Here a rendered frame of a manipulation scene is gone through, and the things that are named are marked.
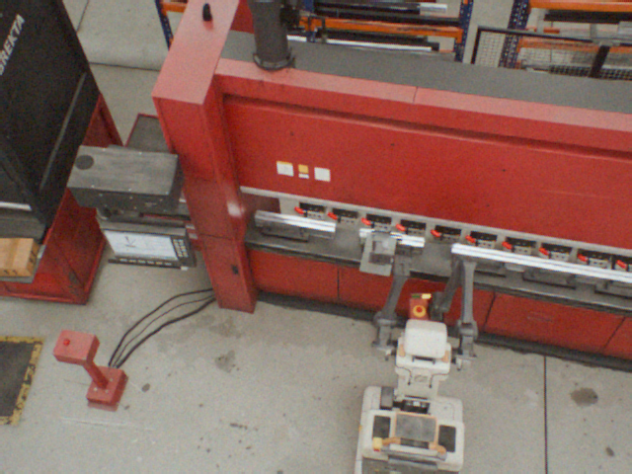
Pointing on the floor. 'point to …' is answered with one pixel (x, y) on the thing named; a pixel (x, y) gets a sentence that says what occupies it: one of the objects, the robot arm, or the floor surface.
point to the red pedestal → (69, 353)
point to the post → (599, 58)
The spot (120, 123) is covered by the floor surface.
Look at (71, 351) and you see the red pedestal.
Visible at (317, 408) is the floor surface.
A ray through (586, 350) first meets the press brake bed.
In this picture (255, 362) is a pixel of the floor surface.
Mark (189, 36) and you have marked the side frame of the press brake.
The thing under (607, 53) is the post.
